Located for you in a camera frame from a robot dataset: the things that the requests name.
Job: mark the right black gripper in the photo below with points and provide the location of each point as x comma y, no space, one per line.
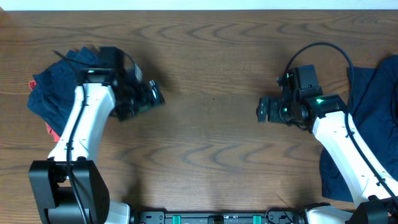
273,114

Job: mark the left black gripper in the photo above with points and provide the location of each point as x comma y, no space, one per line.
145,102

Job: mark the navy blue shorts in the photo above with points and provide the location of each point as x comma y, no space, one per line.
53,96

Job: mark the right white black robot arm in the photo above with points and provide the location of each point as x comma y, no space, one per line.
372,188

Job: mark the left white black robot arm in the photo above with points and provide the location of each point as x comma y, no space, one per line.
67,186

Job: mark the navy blue garment pile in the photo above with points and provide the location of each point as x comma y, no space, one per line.
374,110

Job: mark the folded red t-shirt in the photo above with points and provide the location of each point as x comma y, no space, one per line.
50,131

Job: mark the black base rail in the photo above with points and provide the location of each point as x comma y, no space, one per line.
273,215

